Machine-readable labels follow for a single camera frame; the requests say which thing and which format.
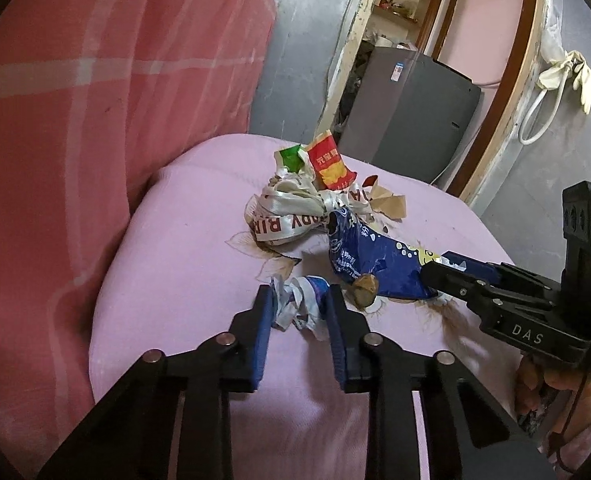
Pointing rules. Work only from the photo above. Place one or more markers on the white blue wrapper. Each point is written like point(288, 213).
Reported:
point(303, 305)

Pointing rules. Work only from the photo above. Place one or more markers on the row of shelf knickknacks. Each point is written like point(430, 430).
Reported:
point(395, 7)

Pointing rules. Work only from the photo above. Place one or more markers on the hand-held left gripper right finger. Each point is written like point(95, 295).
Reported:
point(338, 342)

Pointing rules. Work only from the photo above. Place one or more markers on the blue snack bag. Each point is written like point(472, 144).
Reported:
point(370, 260)

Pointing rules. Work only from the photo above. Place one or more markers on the red snack packet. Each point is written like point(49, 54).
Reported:
point(328, 165)

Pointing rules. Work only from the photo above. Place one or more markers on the wooden door frame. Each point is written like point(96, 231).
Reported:
point(505, 95)

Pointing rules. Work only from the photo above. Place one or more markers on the white rubber gloves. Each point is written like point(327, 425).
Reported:
point(583, 80)

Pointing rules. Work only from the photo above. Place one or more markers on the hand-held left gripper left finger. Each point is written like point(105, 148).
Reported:
point(263, 332)

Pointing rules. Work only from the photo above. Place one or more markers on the person's right hand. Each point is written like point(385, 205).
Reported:
point(528, 385)

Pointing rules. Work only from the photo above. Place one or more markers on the green white wrapper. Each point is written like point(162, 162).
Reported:
point(290, 159)

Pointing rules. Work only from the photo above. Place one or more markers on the brown crumpled scrap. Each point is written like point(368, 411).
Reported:
point(364, 290)

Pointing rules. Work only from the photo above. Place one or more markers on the pink door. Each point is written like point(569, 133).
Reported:
point(485, 15)

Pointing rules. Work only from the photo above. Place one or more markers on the torn brown paper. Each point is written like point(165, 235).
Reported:
point(393, 205)

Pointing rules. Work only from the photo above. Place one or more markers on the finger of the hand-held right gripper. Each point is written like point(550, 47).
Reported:
point(475, 270)
point(450, 282)

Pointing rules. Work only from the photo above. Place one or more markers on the crumpled white lettered wrapper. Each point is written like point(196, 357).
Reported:
point(280, 222)

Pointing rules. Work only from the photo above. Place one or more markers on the red plaid cloth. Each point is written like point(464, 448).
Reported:
point(100, 110)

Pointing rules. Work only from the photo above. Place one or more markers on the grey refrigerator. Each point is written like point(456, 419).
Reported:
point(410, 120)

